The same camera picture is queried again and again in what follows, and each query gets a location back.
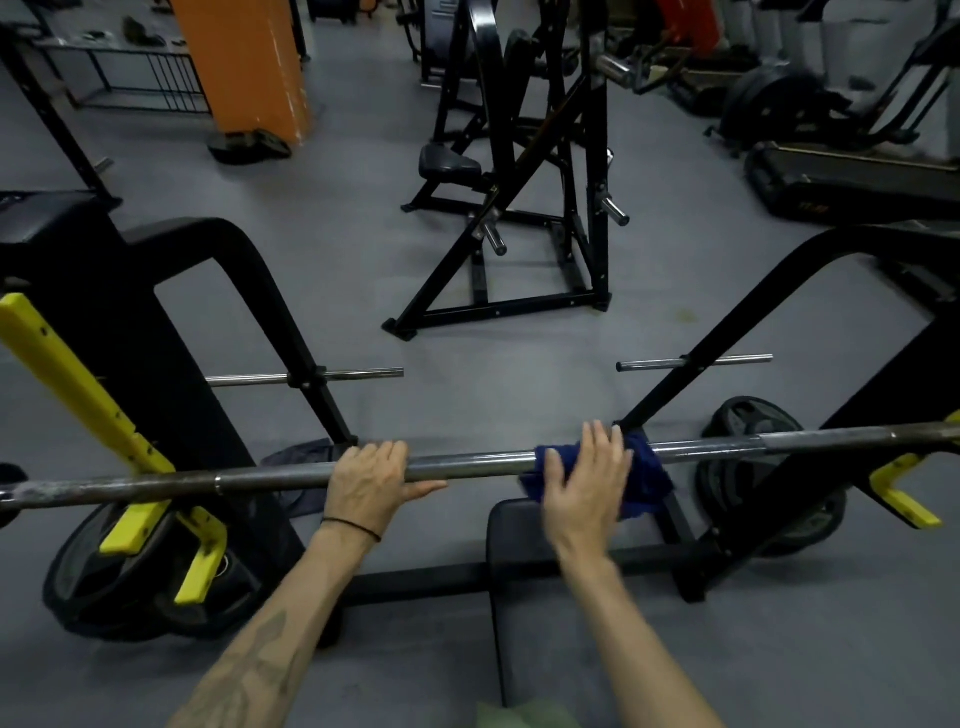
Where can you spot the yellow bar hook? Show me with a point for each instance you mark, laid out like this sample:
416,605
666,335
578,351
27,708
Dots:
60,375
900,502

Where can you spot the person's left forearm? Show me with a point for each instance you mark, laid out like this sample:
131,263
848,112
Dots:
277,637

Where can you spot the black elliptical trainer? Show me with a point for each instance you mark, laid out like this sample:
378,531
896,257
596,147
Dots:
772,105

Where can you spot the black plate-loaded machine frame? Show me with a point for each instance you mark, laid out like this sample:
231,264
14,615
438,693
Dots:
450,97

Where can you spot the person's right hand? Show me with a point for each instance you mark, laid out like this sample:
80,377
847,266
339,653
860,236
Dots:
585,502

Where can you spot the person's left hand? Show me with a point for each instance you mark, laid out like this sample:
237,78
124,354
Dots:
367,480

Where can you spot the black weight plate white lettering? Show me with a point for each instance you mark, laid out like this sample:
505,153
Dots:
82,585

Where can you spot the person's right forearm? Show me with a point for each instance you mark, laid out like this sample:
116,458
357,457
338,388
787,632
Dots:
637,652

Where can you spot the black bench press rack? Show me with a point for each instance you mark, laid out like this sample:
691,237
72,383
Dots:
97,315

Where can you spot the blue cleaning cloth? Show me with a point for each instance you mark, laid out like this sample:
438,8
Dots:
649,480

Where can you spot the wide orange pillar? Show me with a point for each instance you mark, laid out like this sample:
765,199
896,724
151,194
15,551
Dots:
240,67

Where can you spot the small black weight plate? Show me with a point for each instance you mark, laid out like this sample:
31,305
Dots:
232,148
271,142

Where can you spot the black and red lever machine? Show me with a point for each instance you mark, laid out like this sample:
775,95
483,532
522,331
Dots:
448,161

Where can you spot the grey cloth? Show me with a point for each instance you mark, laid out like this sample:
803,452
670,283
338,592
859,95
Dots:
300,457

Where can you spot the black squat rack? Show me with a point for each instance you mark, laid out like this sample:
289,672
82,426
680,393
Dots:
56,127

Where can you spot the black padded bench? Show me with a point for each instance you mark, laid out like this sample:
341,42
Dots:
525,600

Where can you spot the grey panel weight machine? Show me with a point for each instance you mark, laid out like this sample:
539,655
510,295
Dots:
439,37

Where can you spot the steel barbell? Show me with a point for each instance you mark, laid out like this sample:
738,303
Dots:
487,465

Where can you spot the large black weight plate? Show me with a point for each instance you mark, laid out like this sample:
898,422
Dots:
742,416

